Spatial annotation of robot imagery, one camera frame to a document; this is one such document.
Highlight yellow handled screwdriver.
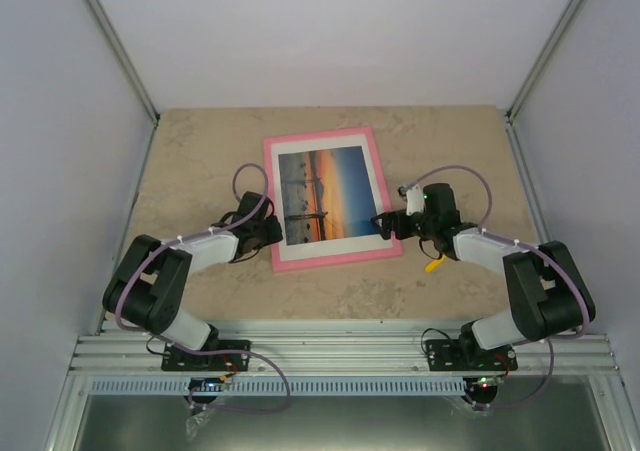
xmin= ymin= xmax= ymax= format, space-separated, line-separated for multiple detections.
xmin=425 ymin=256 xmax=446 ymax=273

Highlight pink picture frame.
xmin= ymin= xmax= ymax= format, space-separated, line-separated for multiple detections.
xmin=264 ymin=127 xmax=403 ymax=272

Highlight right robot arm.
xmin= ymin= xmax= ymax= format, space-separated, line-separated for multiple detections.
xmin=371 ymin=183 xmax=596 ymax=370

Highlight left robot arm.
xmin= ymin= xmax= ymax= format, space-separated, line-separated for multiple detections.
xmin=102 ymin=192 xmax=283 ymax=370

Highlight sunset photo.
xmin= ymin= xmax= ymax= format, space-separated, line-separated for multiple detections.
xmin=277 ymin=146 xmax=377 ymax=245

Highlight left circuit board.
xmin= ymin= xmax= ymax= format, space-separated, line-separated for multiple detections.
xmin=188 ymin=375 xmax=233 ymax=393

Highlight circuit board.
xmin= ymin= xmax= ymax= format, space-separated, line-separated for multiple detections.
xmin=188 ymin=375 xmax=233 ymax=393
xmin=474 ymin=375 xmax=504 ymax=388

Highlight right circuit board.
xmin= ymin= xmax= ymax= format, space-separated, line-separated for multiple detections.
xmin=474 ymin=375 xmax=504 ymax=388

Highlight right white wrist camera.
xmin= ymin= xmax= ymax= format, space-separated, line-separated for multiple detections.
xmin=398 ymin=183 xmax=425 ymax=216

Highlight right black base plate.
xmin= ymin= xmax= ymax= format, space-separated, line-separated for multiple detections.
xmin=421 ymin=339 xmax=519 ymax=373

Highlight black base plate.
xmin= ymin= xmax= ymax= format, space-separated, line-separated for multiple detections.
xmin=161 ymin=340 xmax=251 ymax=372
xmin=421 ymin=339 xmax=519 ymax=373

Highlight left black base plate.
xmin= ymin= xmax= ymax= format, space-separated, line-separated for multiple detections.
xmin=161 ymin=340 xmax=251 ymax=372

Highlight grey slotted cable duct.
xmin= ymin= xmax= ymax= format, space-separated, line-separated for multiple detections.
xmin=88 ymin=376 xmax=466 ymax=397

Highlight aluminium rail beam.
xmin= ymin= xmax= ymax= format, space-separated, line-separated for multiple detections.
xmin=69 ymin=319 xmax=619 ymax=376

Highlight right aluminium corner post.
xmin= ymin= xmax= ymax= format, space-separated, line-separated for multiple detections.
xmin=504 ymin=0 xmax=587 ymax=126

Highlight aluminium corner post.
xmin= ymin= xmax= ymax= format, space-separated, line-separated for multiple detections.
xmin=83 ymin=0 xmax=160 ymax=126
xmin=504 ymin=0 xmax=587 ymax=126

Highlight left aluminium corner post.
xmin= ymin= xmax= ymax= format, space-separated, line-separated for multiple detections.
xmin=83 ymin=0 xmax=160 ymax=126

